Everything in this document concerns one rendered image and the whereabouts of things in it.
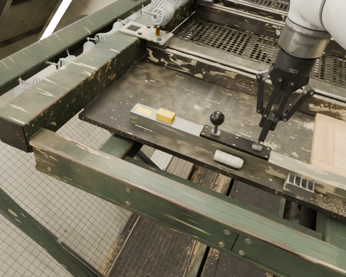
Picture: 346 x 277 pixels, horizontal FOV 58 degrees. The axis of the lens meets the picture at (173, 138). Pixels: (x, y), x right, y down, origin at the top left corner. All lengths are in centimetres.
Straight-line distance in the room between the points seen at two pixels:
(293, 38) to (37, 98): 63
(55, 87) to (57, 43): 75
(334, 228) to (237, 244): 29
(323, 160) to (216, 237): 42
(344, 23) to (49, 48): 134
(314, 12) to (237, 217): 42
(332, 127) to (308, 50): 55
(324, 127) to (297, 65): 50
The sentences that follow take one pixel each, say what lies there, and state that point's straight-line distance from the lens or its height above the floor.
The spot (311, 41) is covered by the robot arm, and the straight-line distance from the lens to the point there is 64.
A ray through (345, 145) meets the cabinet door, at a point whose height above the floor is 115.
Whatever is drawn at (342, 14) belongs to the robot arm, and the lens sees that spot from 52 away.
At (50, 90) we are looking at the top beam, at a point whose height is 189.
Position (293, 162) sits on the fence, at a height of 129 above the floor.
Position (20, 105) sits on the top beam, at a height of 190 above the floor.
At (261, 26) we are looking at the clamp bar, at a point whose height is 150.
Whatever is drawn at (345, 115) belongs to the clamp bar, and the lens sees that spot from 121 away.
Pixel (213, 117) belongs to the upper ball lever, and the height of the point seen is 154.
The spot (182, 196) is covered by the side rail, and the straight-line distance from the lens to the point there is 71.
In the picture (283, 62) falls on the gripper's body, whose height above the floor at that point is 156.
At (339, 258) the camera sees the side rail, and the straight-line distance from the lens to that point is 76.
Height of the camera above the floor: 173
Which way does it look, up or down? 11 degrees down
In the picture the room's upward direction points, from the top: 45 degrees counter-clockwise
